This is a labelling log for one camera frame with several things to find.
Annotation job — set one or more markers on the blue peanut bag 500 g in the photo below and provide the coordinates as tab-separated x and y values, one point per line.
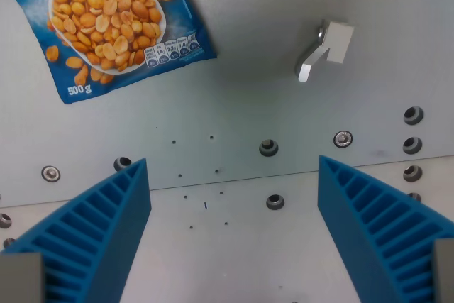
106	22

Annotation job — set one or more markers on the silver bolt on bracket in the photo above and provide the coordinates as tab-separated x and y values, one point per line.
321	32

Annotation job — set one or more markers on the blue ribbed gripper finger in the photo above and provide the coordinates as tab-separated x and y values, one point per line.
106	232
372	225

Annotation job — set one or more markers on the silver hex socket screw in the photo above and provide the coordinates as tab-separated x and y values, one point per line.
343	139
51	174

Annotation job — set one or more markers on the aluminium angle bracket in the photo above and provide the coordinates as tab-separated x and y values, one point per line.
337	42

